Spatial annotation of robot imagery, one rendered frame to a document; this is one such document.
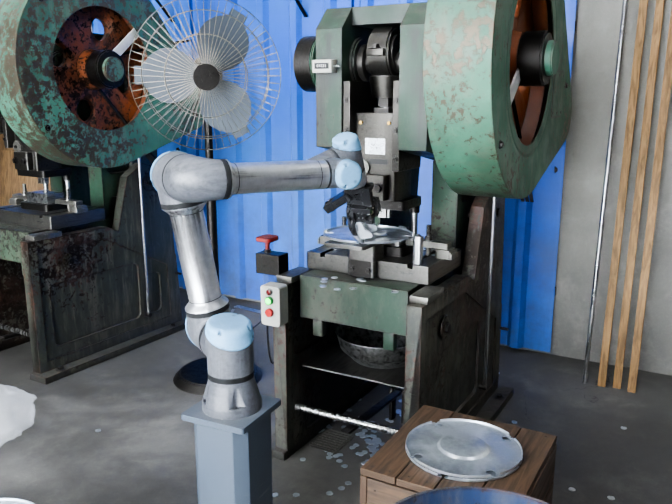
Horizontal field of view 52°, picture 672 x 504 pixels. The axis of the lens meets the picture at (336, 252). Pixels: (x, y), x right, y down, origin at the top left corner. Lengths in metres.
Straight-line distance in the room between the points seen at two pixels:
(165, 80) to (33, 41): 0.50
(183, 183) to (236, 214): 2.48
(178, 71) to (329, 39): 0.75
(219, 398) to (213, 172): 0.55
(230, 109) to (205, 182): 1.22
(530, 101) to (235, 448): 1.46
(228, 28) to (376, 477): 1.78
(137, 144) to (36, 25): 0.66
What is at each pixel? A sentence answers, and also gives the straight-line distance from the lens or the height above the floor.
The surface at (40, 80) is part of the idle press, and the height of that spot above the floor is 1.28.
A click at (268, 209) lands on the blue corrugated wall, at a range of 3.95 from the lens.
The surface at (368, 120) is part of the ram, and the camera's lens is 2.25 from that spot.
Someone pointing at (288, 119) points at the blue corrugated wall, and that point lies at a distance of 3.84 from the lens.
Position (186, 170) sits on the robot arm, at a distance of 1.62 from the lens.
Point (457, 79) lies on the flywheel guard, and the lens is 1.79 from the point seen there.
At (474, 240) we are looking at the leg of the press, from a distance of 2.48.
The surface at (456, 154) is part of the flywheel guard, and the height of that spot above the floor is 1.07.
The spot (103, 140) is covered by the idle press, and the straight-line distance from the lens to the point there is 3.10.
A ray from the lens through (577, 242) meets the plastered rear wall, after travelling 3.35.
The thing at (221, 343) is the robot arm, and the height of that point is 0.64.
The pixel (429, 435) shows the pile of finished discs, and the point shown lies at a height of 0.36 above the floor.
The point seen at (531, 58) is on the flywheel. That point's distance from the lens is 2.08.
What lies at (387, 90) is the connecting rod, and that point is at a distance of 2.26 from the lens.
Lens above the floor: 1.23
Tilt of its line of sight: 13 degrees down
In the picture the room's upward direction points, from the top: straight up
